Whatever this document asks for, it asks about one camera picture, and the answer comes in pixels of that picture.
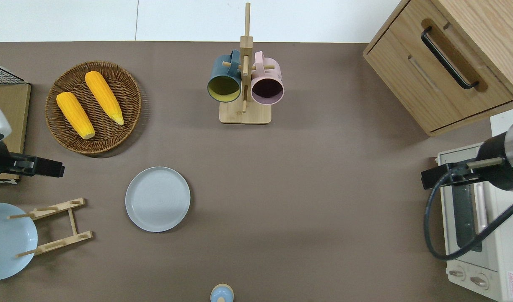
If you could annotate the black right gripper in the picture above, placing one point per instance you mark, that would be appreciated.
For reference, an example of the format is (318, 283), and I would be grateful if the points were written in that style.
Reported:
(436, 176)

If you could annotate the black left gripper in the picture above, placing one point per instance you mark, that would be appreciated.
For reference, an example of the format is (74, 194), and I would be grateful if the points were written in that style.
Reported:
(42, 167)

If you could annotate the gray round plate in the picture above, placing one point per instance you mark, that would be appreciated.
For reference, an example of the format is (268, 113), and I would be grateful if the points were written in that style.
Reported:
(157, 199)

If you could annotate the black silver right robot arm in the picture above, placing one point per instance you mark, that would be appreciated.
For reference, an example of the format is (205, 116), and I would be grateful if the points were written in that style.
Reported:
(499, 167)

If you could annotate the light blue plate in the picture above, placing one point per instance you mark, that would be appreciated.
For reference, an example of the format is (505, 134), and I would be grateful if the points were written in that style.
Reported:
(5, 247)

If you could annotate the brown wicker basket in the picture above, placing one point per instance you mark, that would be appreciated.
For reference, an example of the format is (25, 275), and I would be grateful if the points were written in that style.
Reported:
(72, 142)

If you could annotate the wooden dish rack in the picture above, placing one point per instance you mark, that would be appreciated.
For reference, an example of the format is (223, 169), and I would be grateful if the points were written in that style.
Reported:
(59, 206)

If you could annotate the blunt yellow corn cob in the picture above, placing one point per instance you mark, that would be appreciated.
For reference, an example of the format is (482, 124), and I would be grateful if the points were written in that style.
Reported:
(75, 114)

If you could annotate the cream toaster oven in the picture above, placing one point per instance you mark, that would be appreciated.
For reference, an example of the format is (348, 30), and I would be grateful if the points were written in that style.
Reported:
(503, 235)

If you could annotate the long pointed yellow corn cob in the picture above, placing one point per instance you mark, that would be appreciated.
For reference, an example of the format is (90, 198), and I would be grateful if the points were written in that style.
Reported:
(103, 96)

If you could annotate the wooden drawer cabinet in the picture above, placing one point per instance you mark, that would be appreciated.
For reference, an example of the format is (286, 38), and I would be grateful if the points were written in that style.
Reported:
(407, 84)

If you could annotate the brown table mat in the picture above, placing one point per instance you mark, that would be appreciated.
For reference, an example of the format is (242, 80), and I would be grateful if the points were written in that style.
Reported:
(323, 188)

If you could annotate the pink mug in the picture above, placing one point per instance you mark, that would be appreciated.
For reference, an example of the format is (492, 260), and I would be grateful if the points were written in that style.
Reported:
(268, 74)

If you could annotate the dark teal mug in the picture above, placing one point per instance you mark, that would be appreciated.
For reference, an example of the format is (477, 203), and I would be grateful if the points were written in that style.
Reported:
(218, 71)

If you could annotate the wooden mug tree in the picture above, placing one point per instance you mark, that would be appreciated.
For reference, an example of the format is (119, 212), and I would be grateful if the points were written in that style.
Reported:
(244, 113)

